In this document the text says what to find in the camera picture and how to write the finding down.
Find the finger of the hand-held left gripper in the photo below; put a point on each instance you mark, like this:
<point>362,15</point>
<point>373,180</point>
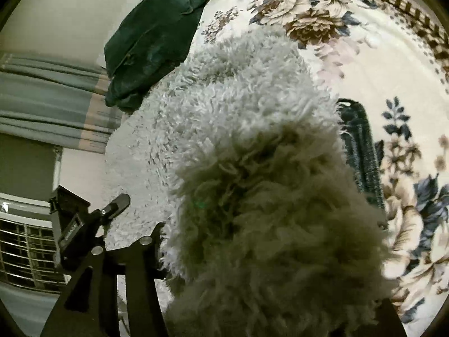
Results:
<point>115,207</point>

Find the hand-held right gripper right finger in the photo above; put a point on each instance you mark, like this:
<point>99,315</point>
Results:
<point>389,323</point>

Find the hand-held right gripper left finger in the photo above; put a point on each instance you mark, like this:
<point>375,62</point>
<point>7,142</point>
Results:
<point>140,288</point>

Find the grey fluffy pants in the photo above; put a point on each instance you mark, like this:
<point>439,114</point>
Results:
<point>252,182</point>

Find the grey striped curtain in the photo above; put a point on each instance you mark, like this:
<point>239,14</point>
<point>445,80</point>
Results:
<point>42,91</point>

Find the dark green blanket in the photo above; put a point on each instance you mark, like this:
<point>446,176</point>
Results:
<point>151,42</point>

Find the floral blanket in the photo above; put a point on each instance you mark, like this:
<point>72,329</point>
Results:
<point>368,77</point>

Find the brown checkered blanket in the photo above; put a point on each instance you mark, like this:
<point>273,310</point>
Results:
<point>421,17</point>

